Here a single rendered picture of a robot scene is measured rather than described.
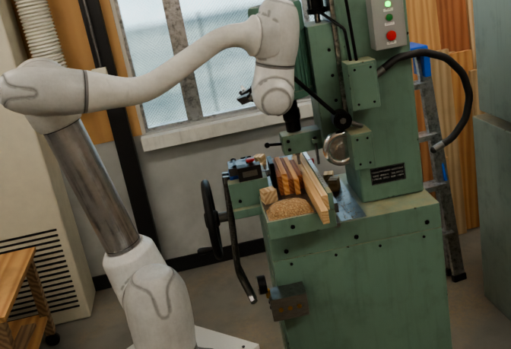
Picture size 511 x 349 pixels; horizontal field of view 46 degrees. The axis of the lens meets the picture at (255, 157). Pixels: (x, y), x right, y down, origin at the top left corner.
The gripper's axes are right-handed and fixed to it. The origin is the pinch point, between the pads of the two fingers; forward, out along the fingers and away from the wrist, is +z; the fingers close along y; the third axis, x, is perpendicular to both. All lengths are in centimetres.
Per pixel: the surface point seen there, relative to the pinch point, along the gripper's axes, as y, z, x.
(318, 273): -36, -9, -58
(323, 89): 9.5, 7.0, -21.0
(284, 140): -11.9, 10.3, -23.9
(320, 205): -15.9, -23.6, -35.2
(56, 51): -64, 121, 60
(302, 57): 12.5, 7.6, -8.6
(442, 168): 19, 76, -111
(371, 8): 37.0, -2.5, -12.2
